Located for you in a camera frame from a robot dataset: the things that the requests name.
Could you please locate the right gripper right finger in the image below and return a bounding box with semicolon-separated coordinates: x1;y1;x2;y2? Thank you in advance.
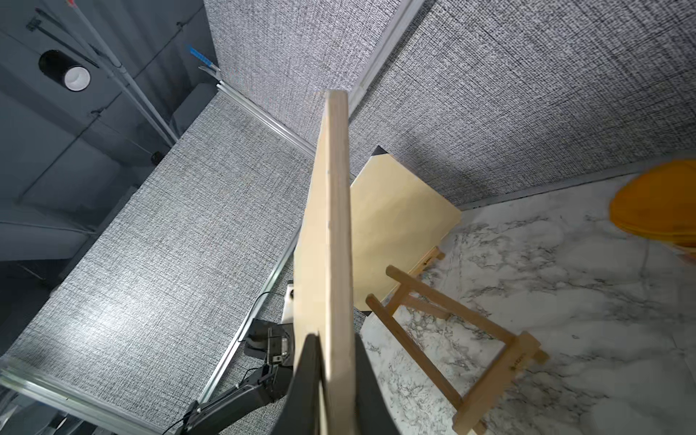
355;333;400;435

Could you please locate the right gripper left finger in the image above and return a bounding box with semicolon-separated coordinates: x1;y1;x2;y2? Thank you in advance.
271;333;324;435

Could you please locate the wooden easel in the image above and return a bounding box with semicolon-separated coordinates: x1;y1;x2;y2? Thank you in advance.
380;246;446;305
365;266;549;434

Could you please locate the wooden canvas board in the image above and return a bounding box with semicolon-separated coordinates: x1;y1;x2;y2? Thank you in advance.
294;90;358;434
350;146;461;311

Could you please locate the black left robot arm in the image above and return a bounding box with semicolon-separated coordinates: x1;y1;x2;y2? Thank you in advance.
176;319;295;435

